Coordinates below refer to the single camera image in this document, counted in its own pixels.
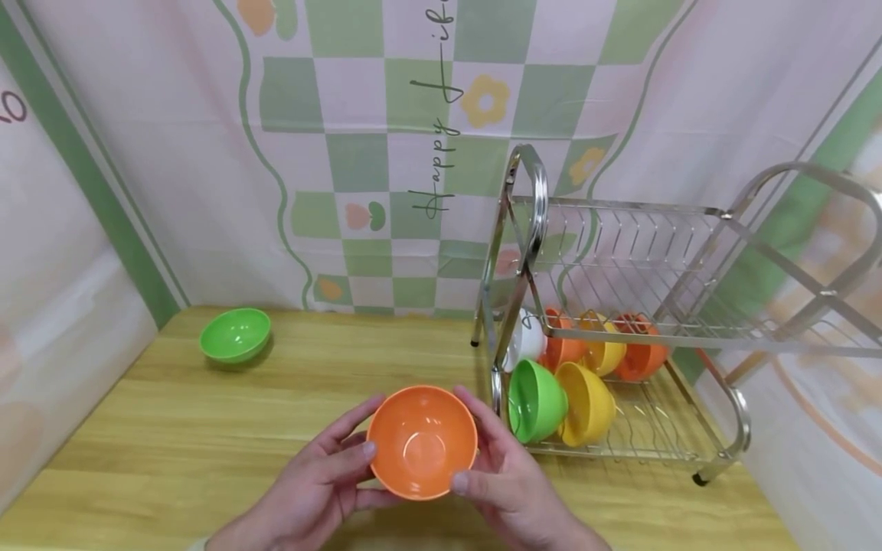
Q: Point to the person's left hand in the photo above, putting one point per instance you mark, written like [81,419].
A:
[303,501]

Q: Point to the person's right hand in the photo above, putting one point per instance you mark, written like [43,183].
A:
[524,497]

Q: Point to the person's right index finger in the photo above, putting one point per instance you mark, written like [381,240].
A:
[486,417]

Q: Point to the person's left fingers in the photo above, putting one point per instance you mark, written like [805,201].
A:
[379,501]

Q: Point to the person's left thumb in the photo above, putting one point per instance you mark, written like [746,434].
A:
[351,461]

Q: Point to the person's right thumb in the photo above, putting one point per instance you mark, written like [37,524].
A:
[475,488]

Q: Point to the person's left index finger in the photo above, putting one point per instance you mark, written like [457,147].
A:
[351,419]

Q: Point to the orange plastic bowl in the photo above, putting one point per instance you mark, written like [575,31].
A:
[642,361]
[422,444]
[563,353]

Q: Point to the green plastic bowl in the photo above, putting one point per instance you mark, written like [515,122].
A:
[234,334]
[534,402]

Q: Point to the white plastic bowl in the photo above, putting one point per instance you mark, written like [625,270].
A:
[526,344]

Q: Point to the yellow plastic bowl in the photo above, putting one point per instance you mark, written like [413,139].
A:
[606,356]
[587,404]

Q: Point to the metal dish rack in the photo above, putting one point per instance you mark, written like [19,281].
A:
[689,330]

